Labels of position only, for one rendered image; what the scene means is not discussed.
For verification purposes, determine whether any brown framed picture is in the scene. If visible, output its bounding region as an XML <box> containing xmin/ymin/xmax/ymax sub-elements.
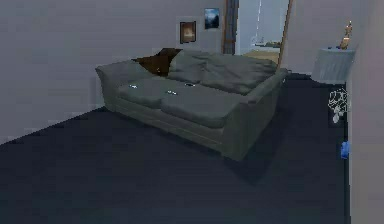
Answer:
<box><xmin>179</xmin><ymin>21</ymin><xmax>197</xmax><ymax>45</ymax></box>

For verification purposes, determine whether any blue framed picture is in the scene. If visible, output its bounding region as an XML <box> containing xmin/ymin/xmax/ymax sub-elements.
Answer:
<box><xmin>203</xmin><ymin>7</ymin><xmax>221</xmax><ymax>30</ymax></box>

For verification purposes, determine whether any grey green sofa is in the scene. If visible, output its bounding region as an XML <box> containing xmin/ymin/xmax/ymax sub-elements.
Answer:
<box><xmin>95</xmin><ymin>48</ymin><xmax>289</xmax><ymax>162</ymax></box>

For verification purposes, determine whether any grey blue curtain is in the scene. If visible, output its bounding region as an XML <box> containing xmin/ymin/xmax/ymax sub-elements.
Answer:
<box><xmin>222</xmin><ymin>0</ymin><xmax>240</xmax><ymax>56</ymax></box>

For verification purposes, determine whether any golden bust statue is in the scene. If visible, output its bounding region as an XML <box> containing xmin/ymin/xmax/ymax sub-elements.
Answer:
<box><xmin>339</xmin><ymin>20</ymin><xmax>354</xmax><ymax>51</ymax></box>

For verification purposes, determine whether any pale grey side table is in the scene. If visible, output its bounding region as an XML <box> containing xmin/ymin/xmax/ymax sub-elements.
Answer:
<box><xmin>311</xmin><ymin>47</ymin><xmax>356</xmax><ymax>85</ymax></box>

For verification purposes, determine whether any blue ball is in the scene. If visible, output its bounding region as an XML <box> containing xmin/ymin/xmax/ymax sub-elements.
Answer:
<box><xmin>339</xmin><ymin>141</ymin><xmax>350</xmax><ymax>160</ymax></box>

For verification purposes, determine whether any dark brown cushion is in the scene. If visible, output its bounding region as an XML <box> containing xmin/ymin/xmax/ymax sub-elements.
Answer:
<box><xmin>132</xmin><ymin>47</ymin><xmax>184</xmax><ymax>77</ymax></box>

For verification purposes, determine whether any white wire basket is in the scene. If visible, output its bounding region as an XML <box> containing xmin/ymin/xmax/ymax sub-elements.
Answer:
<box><xmin>327</xmin><ymin>87</ymin><xmax>350</xmax><ymax>125</ymax></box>

